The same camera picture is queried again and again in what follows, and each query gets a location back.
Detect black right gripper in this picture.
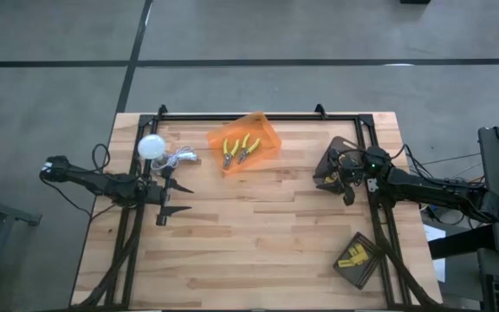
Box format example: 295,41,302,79
316,146,392,207

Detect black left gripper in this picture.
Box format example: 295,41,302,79
140,167,195,226

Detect black mesh basket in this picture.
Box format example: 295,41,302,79
332,231,385,290

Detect white mushroom table lamp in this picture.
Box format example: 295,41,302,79
137,133,177,177

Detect orange translucent plastic bin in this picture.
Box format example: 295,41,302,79
206,111,283,177

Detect white paper sheet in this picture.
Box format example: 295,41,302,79
422,223,448,283

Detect black slanted beam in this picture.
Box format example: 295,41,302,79
426,224,496,261

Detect white lamp power cable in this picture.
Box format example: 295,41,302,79
161,145,199,172

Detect yellow handled pliers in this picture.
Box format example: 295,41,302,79
237,133,262,165
222,138,241,170

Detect black aluminium table frame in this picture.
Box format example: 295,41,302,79
69,103,448,311

